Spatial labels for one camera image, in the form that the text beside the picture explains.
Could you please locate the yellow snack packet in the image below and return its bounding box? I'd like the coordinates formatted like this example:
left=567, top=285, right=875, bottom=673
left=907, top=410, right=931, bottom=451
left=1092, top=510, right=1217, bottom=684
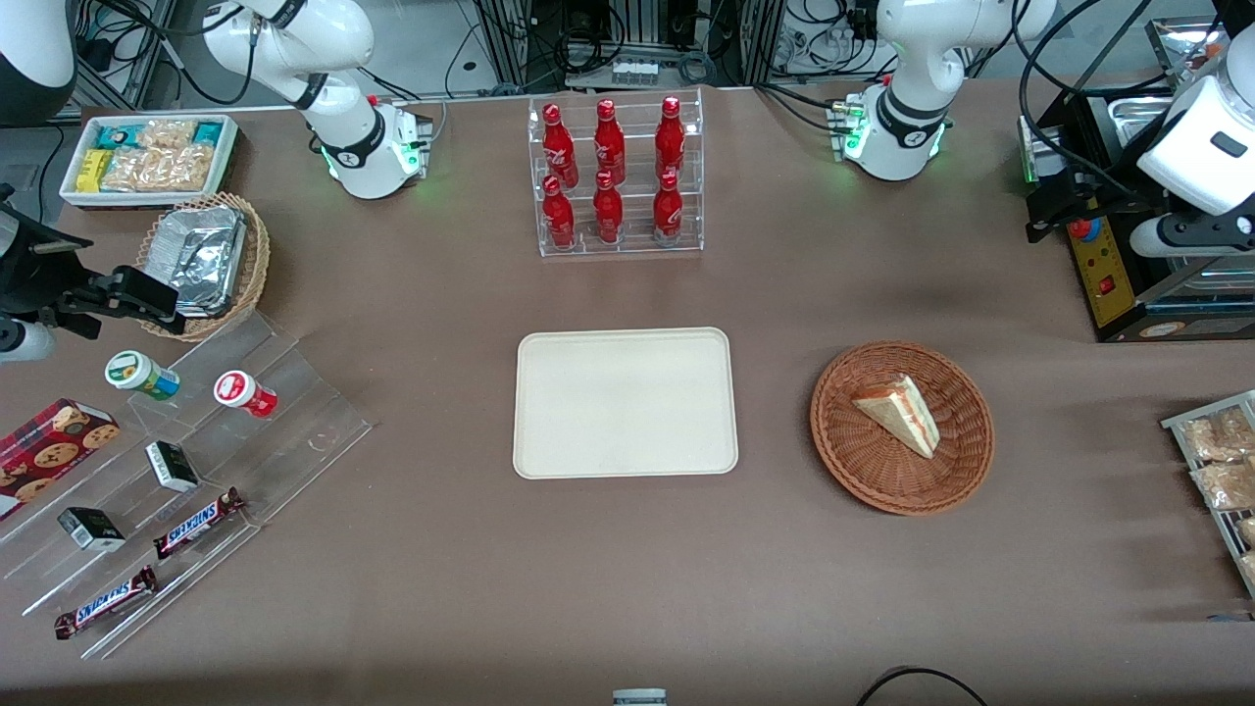
left=75, top=148, right=115, bottom=193

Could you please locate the cream rectangular tray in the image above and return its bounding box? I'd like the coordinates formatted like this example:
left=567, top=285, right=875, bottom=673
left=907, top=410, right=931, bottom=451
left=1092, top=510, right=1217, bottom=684
left=513, top=327, right=739, bottom=480

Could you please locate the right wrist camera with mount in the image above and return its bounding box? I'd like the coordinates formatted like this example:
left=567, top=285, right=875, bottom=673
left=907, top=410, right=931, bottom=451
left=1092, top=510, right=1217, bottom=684
left=0, top=184, right=95, bottom=317

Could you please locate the green lidded cup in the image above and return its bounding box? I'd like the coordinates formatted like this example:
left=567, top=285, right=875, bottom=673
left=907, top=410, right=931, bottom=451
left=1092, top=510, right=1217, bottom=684
left=105, top=350, right=181, bottom=402

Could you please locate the tan wicker basket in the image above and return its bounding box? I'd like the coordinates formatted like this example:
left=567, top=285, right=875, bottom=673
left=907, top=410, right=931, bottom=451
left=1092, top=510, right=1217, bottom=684
left=135, top=191, right=272, bottom=343

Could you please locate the small black box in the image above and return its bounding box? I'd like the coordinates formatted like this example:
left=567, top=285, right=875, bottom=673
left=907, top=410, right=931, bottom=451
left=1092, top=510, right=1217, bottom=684
left=145, top=440, right=201, bottom=493
left=57, top=506, right=126, bottom=553

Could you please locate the aluminium foil container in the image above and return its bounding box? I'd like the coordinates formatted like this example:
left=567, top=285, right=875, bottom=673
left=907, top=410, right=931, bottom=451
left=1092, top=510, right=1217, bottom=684
left=145, top=205, right=247, bottom=319

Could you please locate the red soda bottle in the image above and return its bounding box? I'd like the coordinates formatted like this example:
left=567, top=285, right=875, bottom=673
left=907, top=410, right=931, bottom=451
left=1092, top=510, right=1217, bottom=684
left=542, top=103, right=579, bottom=189
left=655, top=96, right=686, bottom=179
left=593, top=171, right=625, bottom=245
left=653, top=169, right=684, bottom=241
left=542, top=176, right=577, bottom=249
left=594, top=99, right=627, bottom=185

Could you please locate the clear acrylic bottle rack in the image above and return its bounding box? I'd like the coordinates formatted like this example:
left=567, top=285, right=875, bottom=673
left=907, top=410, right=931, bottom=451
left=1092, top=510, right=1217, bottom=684
left=527, top=86, right=705, bottom=258

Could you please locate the black floor cable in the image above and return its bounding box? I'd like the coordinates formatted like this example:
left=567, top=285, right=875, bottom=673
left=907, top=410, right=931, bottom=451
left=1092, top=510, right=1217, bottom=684
left=856, top=666, right=988, bottom=706

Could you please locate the large clear cracker bag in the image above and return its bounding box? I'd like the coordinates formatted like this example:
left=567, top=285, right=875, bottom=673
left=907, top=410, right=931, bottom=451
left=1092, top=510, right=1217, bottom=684
left=101, top=144, right=216, bottom=193

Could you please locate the steel warmer pan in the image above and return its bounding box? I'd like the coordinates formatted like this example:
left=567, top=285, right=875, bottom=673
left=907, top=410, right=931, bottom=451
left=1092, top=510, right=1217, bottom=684
left=1103, top=95, right=1197, bottom=150

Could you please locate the triangular sandwich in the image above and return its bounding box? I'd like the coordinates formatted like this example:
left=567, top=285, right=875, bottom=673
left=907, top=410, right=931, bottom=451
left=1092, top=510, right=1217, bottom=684
left=850, top=375, right=941, bottom=460

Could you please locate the black food warmer machine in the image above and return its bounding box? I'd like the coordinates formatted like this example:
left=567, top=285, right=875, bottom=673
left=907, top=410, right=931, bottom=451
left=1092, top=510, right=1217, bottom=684
left=1018, top=15, right=1255, bottom=344

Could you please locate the red lidded cup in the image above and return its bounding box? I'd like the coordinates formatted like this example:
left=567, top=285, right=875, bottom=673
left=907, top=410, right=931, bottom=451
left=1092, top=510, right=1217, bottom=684
left=214, top=370, right=278, bottom=420

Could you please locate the red cookie box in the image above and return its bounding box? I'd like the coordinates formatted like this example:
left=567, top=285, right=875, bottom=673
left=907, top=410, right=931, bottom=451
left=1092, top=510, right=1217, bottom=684
left=0, top=397, right=122, bottom=522

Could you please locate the small clear cracker bag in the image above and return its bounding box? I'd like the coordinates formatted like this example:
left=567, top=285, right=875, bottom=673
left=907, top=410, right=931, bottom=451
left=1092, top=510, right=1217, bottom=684
left=137, top=119, right=198, bottom=154

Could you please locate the white snack bin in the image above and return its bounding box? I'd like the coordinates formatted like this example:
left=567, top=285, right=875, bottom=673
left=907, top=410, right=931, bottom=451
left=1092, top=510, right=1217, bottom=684
left=59, top=113, right=240, bottom=211

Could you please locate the clear acrylic stepped display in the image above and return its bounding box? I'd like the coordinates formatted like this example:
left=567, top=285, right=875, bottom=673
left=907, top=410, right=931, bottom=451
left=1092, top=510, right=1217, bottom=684
left=0, top=309, right=376, bottom=661

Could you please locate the snickers bar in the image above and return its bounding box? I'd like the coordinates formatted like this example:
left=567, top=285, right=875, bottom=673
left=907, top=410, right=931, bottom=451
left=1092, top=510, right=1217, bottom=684
left=54, top=566, right=159, bottom=640
left=153, top=487, right=246, bottom=560

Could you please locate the empty brown wicker basket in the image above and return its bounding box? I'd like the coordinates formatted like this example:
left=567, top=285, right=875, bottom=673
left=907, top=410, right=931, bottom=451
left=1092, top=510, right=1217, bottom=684
left=810, top=339, right=995, bottom=517

